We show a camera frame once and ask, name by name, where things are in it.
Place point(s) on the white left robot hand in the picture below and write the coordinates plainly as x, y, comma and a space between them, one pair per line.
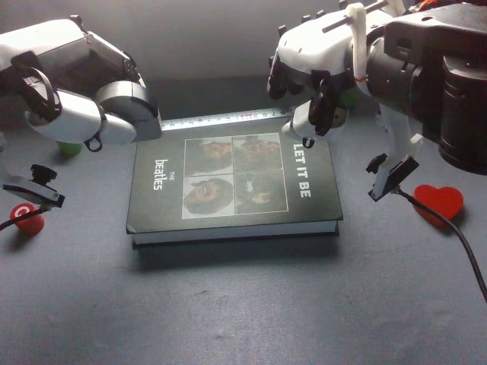
45, 42

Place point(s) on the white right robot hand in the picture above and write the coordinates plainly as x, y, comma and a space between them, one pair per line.
319, 42

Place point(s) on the silver tape measure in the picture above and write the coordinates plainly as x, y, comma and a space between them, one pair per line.
144, 102

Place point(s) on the black Let It Be book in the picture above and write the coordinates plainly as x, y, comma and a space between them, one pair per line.
160, 152

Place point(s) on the green and blue block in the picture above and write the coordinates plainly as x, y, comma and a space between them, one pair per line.
350, 99

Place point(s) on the green cylinder block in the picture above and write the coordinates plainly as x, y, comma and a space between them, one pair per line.
69, 148

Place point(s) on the red cylinder block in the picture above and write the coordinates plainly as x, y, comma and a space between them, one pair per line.
30, 224

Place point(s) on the red heart block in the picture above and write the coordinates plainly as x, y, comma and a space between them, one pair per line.
437, 201

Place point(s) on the grey table cloth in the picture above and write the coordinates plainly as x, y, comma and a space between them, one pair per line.
243, 304

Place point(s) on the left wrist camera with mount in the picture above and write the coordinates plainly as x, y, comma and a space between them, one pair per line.
34, 194

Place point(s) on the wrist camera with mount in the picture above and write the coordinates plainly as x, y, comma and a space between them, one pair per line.
399, 173
34, 194

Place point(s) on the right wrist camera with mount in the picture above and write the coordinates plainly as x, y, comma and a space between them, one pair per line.
399, 173

